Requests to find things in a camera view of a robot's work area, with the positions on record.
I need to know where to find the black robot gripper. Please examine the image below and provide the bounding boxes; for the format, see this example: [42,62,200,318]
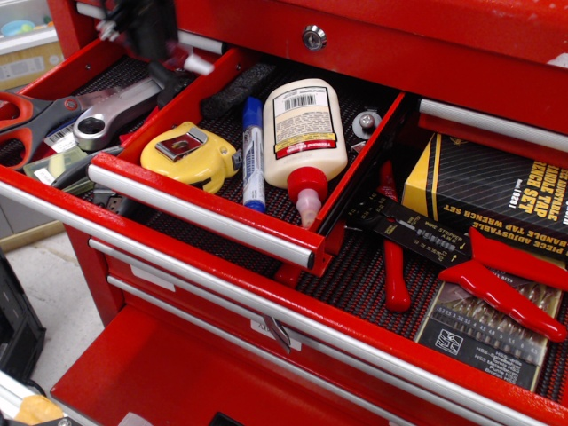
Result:
[96,0,178,61]

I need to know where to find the dark red glue tube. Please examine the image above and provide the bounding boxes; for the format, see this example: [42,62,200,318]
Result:
[166,42,215,75]

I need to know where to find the small red open drawer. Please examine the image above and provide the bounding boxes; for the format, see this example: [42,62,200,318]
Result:
[88,48,406,275]

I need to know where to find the white wood glue bottle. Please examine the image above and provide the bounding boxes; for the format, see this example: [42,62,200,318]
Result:
[264,78,348,228]

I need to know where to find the wide red open drawer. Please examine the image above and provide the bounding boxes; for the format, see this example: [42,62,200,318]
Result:
[0,35,568,426]

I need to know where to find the black foam block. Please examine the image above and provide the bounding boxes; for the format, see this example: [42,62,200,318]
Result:
[201,63,277,119]

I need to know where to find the chrome ratchet wrench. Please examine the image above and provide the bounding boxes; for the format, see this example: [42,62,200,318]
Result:
[73,78,162,152]

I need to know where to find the yellow tape measure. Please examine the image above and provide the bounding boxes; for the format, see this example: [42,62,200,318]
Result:
[140,122,242,193]

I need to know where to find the cardboard box in background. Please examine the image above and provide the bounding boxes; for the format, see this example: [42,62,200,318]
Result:
[1,42,64,91]

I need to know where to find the blue white marker pen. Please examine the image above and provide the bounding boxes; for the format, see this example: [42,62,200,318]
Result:
[242,97,265,213]

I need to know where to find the green clear plastic case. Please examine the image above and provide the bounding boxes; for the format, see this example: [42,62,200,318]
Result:
[23,146,94,195]

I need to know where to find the silver cabinet key lock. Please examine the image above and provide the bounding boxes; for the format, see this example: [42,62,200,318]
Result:
[302,25,327,51]

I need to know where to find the red metal tool chest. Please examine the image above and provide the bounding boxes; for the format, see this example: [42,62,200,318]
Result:
[0,0,568,426]

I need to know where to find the round metal washer bolt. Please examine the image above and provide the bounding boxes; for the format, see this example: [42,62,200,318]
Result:
[351,110,383,141]

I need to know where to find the black equipment box on floor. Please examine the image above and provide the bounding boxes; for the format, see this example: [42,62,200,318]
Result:
[1,252,46,382]

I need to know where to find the black yellow tap wrench box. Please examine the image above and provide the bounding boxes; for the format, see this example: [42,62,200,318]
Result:
[402,133,567,262]

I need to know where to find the drill bit set case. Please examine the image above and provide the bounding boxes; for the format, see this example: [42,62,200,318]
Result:
[415,282,549,391]

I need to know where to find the black handled utility tool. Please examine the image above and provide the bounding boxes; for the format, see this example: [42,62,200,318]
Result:
[148,61,196,108]

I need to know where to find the orange handled scissors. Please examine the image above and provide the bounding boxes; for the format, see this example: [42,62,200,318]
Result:
[1,91,84,170]

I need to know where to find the red handled wire stripper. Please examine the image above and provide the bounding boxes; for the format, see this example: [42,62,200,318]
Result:
[346,192,567,343]

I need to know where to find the red handled pliers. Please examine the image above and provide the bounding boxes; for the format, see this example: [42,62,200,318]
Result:
[378,161,411,312]

